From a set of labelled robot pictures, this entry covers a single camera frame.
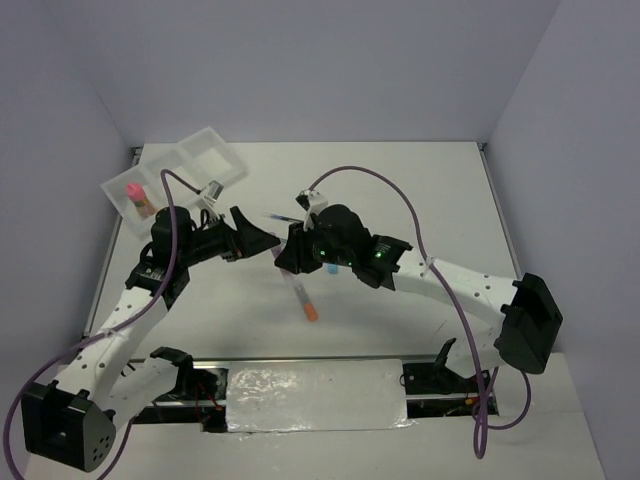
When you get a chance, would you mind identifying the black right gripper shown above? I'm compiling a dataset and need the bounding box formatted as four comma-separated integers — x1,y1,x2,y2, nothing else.
275,217,354,274

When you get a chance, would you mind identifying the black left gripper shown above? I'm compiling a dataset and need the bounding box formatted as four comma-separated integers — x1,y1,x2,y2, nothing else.
179,206,279,267

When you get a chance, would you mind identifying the blue pen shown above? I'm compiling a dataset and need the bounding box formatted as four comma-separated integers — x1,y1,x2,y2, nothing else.
262,212,302,223

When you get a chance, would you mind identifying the orange highlighter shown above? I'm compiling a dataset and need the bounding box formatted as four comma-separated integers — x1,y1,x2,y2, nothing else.
280,270,319,322

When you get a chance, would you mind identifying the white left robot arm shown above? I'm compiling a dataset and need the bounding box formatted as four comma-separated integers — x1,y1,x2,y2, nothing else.
20,207,280,472

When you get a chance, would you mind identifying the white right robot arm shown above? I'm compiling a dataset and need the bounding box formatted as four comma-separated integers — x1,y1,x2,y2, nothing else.
275,205,563,391

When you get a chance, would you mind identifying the clear three-compartment plastic tray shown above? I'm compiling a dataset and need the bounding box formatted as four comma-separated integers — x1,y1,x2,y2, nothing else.
101,127,248,240

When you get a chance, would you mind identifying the silver foil covered plate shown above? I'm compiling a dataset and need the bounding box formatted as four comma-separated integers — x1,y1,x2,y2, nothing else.
226,359,411,433

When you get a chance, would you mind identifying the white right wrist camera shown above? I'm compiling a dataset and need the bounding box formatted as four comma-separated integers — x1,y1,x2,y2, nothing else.
295,189,328,231

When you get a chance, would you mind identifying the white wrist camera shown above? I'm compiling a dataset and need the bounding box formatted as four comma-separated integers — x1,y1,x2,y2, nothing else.
196,180,224,215
295,189,328,231

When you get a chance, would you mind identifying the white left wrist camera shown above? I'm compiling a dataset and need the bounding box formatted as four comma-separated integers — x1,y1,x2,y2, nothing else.
196,180,224,215

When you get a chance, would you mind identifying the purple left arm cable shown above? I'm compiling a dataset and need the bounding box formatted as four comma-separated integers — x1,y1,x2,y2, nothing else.
0,169,211,476

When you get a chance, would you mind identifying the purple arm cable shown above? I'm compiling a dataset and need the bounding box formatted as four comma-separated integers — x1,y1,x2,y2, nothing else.
0,169,211,476
307,166,531,460

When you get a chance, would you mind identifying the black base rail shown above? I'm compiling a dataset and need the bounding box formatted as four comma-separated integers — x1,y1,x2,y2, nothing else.
135,357,479,434

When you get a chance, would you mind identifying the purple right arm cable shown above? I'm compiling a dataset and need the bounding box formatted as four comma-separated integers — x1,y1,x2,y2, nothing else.
307,166,531,460

